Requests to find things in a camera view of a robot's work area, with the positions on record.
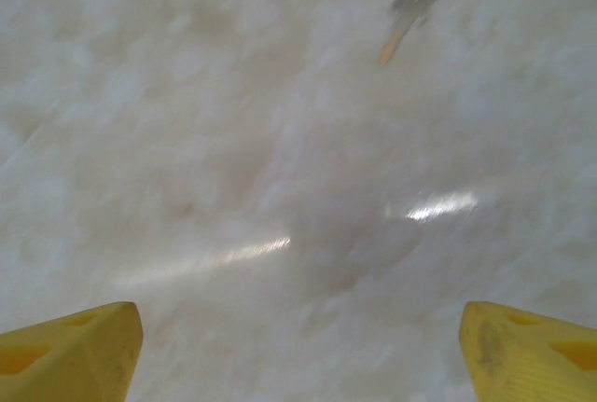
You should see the small metal key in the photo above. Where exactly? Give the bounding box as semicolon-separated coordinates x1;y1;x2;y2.
377;0;456;67

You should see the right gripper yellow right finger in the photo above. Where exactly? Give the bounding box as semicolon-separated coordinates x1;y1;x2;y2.
459;300;597;402

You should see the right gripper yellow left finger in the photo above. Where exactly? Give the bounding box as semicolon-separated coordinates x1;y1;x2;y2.
0;300;144;402

